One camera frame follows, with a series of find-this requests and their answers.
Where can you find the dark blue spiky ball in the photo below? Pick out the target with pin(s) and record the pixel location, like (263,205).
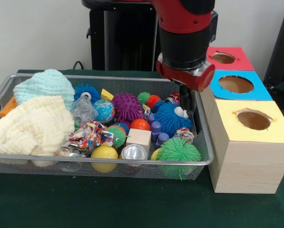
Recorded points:
(169,119)

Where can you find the pale wooden cube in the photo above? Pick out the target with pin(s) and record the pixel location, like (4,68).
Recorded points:
(138,139)

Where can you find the green spiky ball with eyes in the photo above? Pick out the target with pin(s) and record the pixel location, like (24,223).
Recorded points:
(117,135)

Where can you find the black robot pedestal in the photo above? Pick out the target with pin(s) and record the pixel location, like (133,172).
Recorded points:
(123,38)

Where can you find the black chair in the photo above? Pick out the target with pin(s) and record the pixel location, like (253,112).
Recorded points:
(282,52)

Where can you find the orange red ball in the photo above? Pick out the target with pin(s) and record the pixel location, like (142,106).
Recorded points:
(139,124)

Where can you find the pale yellow cloth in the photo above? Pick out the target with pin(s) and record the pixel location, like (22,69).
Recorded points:
(33,126)

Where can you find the plain green spiky ball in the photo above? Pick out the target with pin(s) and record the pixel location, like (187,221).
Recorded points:
(180,152)

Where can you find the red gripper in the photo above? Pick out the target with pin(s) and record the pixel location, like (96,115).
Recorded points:
(187,78)

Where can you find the colourful patterned cloth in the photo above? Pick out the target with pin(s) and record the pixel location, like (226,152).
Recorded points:
(89,135)

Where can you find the purple spiky toy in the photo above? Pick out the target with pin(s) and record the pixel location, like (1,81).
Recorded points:
(127,107)

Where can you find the blue globe ball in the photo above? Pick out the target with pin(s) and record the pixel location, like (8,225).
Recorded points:
(104,110)

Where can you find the yellow ball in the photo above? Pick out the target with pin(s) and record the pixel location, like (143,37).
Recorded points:
(104,153)

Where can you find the mint green cloth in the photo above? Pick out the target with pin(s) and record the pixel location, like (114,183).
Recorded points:
(44,88)

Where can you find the wooden box three holes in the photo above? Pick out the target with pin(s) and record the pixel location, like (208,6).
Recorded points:
(249,156)

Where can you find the small silver can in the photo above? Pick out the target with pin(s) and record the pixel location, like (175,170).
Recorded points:
(133,152)

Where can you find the clear plastic bottle blue label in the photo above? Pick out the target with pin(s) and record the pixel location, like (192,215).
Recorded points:
(82,111)

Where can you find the orange plastic block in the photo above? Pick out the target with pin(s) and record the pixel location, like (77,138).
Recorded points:
(7,107)

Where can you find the blue spiky ball with eyes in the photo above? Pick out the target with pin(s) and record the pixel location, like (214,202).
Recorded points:
(87,90)

